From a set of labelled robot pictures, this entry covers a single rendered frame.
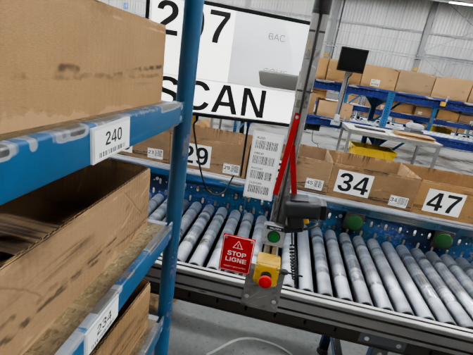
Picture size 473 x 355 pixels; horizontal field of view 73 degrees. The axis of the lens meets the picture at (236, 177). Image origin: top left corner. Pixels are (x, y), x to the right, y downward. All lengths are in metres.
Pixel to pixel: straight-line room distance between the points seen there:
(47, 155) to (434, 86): 6.33
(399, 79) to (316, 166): 4.82
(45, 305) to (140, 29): 0.30
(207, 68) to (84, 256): 0.67
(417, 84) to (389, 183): 4.80
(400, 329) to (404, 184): 0.68
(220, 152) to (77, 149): 1.32
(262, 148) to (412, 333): 0.74
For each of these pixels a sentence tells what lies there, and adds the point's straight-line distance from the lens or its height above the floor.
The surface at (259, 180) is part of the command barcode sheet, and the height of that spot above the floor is 1.10.
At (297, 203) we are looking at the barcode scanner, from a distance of 0.89.
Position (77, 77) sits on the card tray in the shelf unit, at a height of 1.38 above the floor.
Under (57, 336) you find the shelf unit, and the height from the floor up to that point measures 1.14.
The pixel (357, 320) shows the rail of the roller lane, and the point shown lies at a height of 0.71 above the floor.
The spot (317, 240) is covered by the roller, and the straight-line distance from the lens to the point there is 1.46.
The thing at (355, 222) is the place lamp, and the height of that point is 0.81.
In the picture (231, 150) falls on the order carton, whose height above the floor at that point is 1.02.
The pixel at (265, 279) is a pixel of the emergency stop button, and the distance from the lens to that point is 0.95.
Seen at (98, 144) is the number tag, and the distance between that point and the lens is 0.29.
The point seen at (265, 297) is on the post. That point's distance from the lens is 1.12.
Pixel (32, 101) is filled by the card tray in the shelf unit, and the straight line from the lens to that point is 0.28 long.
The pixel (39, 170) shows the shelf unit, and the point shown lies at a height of 1.32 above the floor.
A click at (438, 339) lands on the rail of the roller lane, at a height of 0.71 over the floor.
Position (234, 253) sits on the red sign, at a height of 0.86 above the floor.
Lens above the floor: 1.41
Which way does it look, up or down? 19 degrees down
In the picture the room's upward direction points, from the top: 9 degrees clockwise
